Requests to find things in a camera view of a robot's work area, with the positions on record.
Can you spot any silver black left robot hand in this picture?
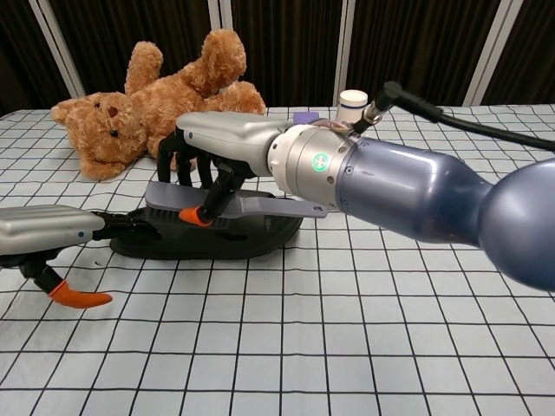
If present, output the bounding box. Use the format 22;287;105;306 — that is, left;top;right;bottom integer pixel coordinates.
0;205;148;311

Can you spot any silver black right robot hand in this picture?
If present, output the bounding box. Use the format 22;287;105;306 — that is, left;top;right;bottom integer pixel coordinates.
156;111;281;229

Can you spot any grey scrub brush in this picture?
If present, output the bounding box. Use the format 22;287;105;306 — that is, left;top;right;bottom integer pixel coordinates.
145;180;329;220

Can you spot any black rubber slipper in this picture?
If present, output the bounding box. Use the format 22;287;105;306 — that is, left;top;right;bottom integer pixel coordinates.
108;205;304;261

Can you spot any purple foam cube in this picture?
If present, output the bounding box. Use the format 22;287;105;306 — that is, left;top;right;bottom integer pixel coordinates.
292;111;322;127

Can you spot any brown plush teddy bear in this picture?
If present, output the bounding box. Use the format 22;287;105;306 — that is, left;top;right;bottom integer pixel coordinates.
50;29;266;181

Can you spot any black folding screen panel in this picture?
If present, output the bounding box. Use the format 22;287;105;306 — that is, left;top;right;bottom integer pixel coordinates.
474;0;555;107
219;0;348;108
0;0;77;118
346;0;508;107
42;0;220;109

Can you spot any white paper cup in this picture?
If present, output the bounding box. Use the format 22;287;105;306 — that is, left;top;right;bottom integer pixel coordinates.
337;89;369;127

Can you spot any white black checkered tablecloth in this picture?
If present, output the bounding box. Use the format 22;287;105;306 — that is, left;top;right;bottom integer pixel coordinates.
0;102;555;416

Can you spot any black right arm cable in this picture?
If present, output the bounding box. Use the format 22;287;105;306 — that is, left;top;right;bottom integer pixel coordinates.
353;81;555;153

